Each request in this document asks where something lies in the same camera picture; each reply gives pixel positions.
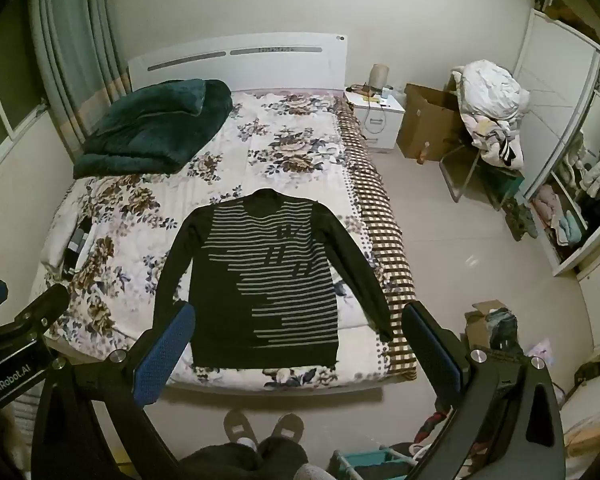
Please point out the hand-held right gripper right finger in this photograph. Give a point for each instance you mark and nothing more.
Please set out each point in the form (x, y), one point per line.
(432, 350)

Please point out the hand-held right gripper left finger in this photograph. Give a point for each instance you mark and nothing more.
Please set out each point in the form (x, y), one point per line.
(165, 355)

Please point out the dark striped sweater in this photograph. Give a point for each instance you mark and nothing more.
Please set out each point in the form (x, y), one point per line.
(220, 310)

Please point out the pile of clothes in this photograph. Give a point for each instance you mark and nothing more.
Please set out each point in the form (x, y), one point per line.
(490, 95)

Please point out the striped folded cloth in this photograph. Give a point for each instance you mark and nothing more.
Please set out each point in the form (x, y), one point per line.
(77, 247)

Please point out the small cardboard box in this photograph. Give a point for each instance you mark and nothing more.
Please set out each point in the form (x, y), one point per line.
(495, 325)

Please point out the red cloth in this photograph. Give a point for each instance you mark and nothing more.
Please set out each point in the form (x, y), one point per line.
(432, 427)

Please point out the grey slipper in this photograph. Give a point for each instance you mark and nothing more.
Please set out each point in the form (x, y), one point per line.
(240, 427)
(287, 427)

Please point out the pink bag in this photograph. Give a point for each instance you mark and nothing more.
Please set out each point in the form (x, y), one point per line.
(540, 349)

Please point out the teal laundry rack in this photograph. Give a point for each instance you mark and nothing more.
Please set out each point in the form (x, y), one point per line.
(370, 462)

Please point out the person's legs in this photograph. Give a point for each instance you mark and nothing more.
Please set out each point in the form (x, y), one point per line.
(240, 462)

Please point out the brown checked bed cover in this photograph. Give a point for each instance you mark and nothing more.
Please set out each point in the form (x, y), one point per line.
(380, 220)

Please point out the window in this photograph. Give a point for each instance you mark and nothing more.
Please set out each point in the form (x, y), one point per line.
(5, 95)

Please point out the dark green blanket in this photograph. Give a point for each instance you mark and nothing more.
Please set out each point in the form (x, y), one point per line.
(155, 125)

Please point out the large cardboard box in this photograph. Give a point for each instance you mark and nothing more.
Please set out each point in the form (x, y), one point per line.
(425, 125)

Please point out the white nightstand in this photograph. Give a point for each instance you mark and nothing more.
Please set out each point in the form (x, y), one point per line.
(380, 120)

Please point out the bed with floral sheet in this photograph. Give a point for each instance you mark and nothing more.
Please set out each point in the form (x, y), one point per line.
(290, 150)

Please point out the pale plaid curtain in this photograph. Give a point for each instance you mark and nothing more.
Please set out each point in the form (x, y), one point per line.
(75, 50)

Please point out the beige table lamp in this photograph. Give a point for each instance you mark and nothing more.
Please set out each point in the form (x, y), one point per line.
(379, 77)

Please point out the white wardrobe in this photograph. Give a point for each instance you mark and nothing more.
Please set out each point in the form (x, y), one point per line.
(555, 100)

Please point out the white headboard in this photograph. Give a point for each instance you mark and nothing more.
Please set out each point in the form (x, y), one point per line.
(240, 67)

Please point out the metal frame chair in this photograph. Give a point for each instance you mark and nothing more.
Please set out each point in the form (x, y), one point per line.
(460, 170)

